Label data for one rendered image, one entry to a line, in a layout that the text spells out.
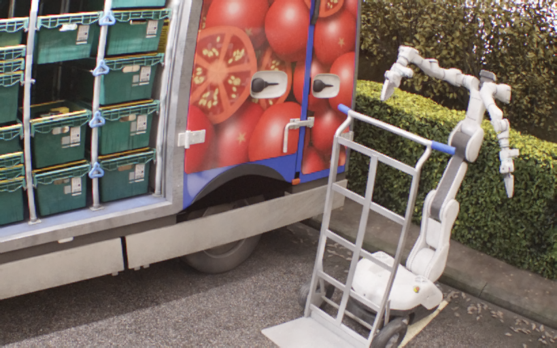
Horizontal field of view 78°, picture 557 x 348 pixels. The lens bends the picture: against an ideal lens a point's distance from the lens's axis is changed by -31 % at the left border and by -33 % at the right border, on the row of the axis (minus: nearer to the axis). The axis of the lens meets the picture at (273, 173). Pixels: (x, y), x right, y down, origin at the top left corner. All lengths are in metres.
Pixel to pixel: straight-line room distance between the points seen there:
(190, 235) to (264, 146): 0.69
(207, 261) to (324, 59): 1.50
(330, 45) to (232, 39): 0.85
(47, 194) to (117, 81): 0.72
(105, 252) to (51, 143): 0.68
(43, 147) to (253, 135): 1.36
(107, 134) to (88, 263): 0.70
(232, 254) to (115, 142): 1.24
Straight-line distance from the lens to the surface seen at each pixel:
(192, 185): 2.63
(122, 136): 2.48
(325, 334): 2.67
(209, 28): 2.46
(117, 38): 2.36
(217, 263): 3.14
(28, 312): 2.76
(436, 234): 2.88
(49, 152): 2.31
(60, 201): 2.41
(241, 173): 2.82
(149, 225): 2.56
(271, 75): 2.85
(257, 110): 2.79
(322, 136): 3.28
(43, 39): 2.20
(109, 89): 2.38
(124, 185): 2.58
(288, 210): 3.24
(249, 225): 3.03
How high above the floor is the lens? 1.63
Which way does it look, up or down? 18 degrees down
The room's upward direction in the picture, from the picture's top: 6 degrees clockwise
